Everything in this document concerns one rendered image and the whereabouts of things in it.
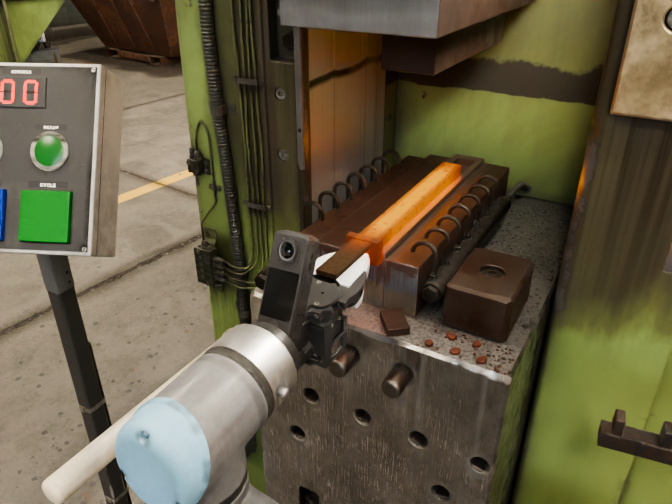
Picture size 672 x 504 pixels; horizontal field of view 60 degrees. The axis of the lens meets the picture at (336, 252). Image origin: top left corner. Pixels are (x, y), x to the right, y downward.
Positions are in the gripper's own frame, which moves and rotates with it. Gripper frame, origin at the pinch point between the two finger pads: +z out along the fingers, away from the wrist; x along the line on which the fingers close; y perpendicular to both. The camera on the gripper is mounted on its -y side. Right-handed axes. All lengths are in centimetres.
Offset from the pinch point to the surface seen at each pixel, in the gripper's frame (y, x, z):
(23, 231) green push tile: 1.3, -45.9, -15.5
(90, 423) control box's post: 52, -57, -9
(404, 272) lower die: 2.9, 5.6, 2.9
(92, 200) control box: -2.3, -38.6, -8.4
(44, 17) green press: 42, -449, 277
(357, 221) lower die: 2.2, -5.9, 11.5
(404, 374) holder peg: 12.4, 9.6, -4.9
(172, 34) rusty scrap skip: 85, -468, 440
